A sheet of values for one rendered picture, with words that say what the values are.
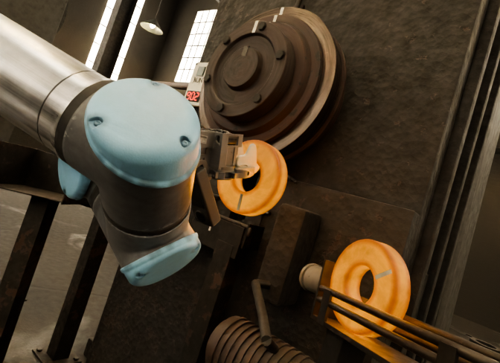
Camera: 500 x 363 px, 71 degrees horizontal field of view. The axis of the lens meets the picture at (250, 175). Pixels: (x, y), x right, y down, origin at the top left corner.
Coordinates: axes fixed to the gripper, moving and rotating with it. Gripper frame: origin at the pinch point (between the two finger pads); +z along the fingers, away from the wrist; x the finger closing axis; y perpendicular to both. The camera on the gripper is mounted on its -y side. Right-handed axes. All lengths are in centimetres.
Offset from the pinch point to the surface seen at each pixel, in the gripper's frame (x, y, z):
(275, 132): 10.3, 7.0, 20.4
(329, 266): -18.5, -15.0, 3.4
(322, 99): 0.9, 16.8, 25.1
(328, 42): 4.4, 31.8, 29.6
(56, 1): 287, 79, 74
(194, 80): 67, 20, 40
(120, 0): 666, 196, 344
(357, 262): -24.0, -11.4, 1.5
